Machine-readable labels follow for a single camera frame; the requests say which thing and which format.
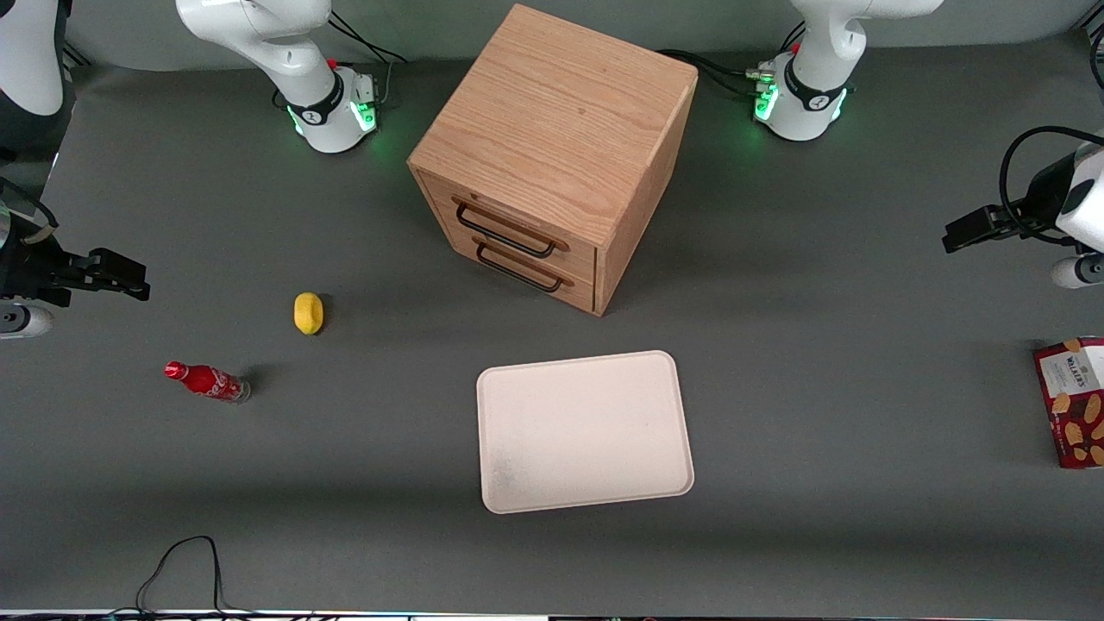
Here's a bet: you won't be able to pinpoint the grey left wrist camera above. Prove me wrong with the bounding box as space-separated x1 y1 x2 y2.
1051 255 1104 290

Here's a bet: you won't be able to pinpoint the wooden drawer cabinet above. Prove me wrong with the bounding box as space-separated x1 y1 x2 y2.
407 3 699 317

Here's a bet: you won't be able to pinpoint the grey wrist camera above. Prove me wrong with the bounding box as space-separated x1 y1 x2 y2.
0 304 54 340
1051 255 1104 290

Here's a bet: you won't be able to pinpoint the red cola bottle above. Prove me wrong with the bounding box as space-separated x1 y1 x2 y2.
164 361 252 405

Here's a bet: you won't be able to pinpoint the black arm base cables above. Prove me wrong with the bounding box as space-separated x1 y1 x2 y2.
328 10 408 106
655 49 764 97

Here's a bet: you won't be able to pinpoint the yellow lemon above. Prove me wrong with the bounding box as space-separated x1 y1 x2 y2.
293 292 325 336

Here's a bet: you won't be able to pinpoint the thin black looped cable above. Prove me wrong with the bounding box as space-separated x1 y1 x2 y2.
103 535 260 618

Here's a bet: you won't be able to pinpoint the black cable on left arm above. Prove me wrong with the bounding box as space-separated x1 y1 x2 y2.
999 126 1104 244

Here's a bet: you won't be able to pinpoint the red cookie box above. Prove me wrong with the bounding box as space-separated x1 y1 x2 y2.
1033 336 1104 470

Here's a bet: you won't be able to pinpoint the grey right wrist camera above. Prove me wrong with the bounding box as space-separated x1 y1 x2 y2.
0 304 54 340

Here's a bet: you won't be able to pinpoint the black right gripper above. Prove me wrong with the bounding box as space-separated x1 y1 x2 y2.
0 229 151 308

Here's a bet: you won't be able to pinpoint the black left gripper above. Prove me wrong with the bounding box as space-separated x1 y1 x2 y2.
942 154 1079 254

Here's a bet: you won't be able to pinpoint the beige plastic tray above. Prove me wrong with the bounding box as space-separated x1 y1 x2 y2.
476 349 696 516

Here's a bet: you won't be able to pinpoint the black metal drawer handle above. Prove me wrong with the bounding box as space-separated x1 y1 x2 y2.
475 241 566 294
454 198 558 260

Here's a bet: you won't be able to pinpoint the black right arm base cables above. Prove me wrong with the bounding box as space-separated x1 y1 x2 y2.
328 10 408 106

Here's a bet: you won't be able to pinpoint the wooden drawer front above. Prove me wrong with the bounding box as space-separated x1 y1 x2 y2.
431 216 598 314
417 171 599 282

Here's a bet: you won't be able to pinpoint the black left arm base cables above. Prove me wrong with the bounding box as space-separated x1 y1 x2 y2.
655 49 764 97

